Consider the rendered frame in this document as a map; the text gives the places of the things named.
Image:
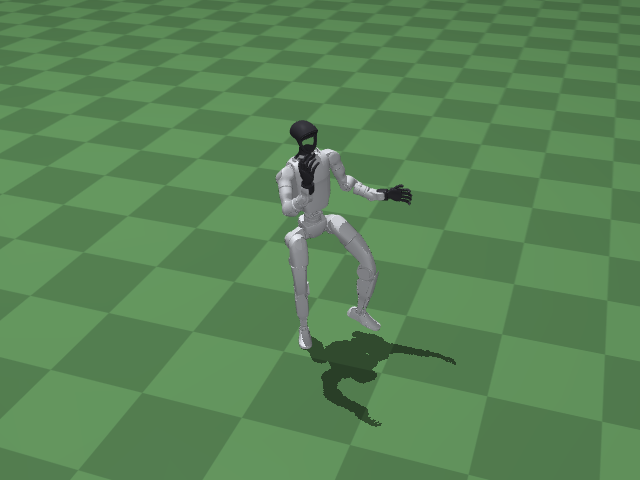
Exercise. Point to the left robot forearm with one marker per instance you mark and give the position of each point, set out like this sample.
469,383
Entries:
366,192

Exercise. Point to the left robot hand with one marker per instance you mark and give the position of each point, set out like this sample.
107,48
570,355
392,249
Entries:
396,194

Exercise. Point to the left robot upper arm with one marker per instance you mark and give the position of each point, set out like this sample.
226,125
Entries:
346,182

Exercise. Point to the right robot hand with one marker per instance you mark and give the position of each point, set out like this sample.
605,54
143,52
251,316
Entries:
306,173

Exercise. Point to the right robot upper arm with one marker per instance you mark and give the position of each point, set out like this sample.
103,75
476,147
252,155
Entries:
283,179

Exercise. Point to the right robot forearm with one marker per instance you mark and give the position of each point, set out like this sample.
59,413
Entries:
297,204

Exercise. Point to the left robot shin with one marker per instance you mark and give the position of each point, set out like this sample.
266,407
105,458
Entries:
365,289

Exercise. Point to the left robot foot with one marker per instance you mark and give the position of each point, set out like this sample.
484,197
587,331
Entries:
365,320

